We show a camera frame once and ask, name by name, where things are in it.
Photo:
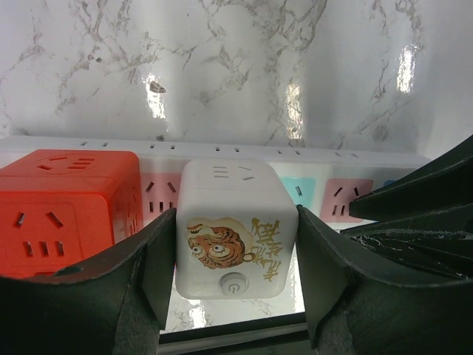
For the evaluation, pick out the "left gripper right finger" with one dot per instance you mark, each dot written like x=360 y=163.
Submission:
x=357 y=302

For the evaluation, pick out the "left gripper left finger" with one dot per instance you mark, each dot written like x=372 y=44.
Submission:
x=115 y=302

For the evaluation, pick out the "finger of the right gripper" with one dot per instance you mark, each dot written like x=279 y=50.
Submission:
x=438 y=242
x=442 y=183

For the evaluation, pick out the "white cube plug tiger print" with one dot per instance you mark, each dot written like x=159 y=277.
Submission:
x=236 y=227

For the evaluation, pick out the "red cube plug adapter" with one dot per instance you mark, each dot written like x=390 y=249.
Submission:
x=59 y=207

